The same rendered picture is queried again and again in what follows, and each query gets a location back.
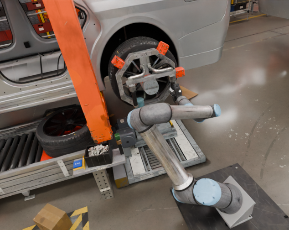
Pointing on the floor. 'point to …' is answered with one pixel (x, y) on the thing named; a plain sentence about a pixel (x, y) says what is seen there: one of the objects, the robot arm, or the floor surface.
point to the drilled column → (104, 184)
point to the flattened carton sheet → (187, 92)
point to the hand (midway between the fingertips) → (172, 87)
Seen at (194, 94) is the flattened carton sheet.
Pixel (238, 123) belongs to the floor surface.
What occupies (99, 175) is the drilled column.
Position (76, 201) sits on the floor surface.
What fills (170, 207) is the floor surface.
